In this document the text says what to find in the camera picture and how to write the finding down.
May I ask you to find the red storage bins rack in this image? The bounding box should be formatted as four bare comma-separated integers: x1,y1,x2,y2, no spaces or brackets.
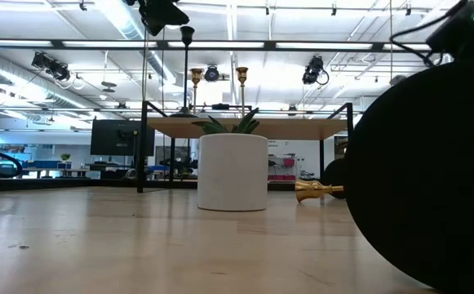
268,156,298,181

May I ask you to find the green striped succulent plant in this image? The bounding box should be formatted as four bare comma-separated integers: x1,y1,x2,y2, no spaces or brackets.
191,107,261,136

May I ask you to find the white cylindrical plant pot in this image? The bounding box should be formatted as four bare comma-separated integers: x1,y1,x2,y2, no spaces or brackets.
197,133,269,212

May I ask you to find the wooden shelf with black frame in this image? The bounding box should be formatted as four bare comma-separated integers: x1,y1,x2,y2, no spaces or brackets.
136,100,354,194

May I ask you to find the large black round disc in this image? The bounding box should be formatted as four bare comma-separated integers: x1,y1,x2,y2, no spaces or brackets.
343,56,474,294

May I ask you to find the black computer monitor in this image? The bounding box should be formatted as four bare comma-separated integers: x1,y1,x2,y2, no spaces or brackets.
90,118,156,157

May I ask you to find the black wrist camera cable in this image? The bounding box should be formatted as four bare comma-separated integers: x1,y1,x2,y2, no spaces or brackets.
388,0,468,69

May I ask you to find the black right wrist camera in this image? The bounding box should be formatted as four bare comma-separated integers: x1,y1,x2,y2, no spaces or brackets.
425,0,474,60

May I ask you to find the black overhead camera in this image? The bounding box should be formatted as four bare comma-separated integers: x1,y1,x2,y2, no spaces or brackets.
301,56,330,86
30,51,72,82
203,65,221,83

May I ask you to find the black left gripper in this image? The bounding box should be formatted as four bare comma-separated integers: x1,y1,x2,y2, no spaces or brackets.
138,0,191,37

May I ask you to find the gold candle stick holder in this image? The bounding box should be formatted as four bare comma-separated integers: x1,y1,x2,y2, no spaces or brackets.
294,179,345,203
236,66,250,119
190,68,204,116

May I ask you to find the black overhead light bar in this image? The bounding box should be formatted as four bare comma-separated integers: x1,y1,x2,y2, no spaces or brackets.
0,38,432,52

